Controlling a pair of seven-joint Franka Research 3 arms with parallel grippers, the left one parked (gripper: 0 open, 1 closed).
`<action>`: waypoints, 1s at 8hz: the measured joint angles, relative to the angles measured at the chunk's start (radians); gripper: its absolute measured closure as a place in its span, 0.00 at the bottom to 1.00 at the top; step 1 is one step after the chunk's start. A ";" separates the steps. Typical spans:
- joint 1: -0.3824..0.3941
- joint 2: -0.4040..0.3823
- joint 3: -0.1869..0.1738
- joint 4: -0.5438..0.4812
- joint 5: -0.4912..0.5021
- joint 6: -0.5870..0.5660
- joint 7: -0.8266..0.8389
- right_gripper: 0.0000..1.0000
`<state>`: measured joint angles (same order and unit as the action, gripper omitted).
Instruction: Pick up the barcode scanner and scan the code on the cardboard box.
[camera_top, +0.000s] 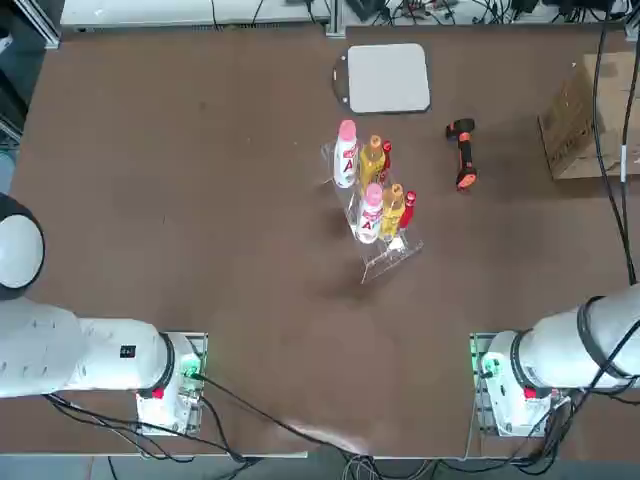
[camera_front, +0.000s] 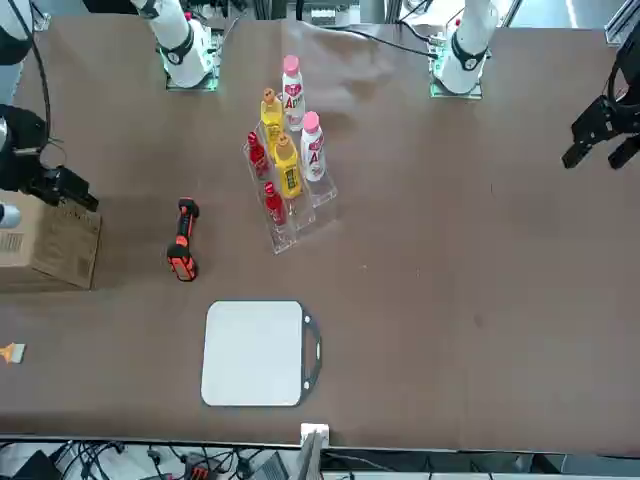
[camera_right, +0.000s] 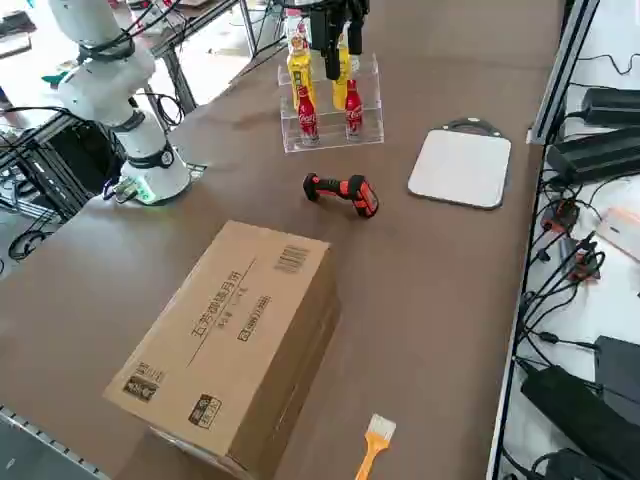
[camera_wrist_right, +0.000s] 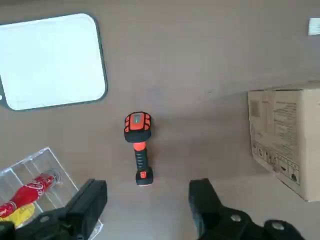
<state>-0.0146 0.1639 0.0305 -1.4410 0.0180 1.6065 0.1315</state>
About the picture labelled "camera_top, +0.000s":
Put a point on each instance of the brown cardboard box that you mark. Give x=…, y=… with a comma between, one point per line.
x=570, y=125

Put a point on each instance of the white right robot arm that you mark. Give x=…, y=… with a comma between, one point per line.
x=560, y=345

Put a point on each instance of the white scale with black base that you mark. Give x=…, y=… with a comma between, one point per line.
x=387, y=77

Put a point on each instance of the red cola bottle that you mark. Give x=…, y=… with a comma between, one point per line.
x=386, y=152
x=408, y=210

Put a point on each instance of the black orange barcode scanner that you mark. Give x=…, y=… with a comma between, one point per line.
x=466, y=155

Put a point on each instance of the yellow drink bottle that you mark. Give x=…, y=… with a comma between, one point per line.
x=392, y=212
x=371, y=160

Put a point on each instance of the aluminium frame rail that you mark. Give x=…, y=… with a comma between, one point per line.
x=200, y=12

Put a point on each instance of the clear acrylic shelf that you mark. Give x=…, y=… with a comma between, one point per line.
x=390, y=260

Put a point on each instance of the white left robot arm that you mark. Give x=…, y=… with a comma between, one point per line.
x=100, y=355

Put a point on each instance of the white bottle with pink cap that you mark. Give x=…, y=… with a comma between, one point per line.
x=370, y=215
x=346, y=160

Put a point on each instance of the aluminium frame profile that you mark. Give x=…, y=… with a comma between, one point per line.
x=45, y=30

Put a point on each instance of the black power adapter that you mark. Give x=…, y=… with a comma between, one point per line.
x=367, y=9

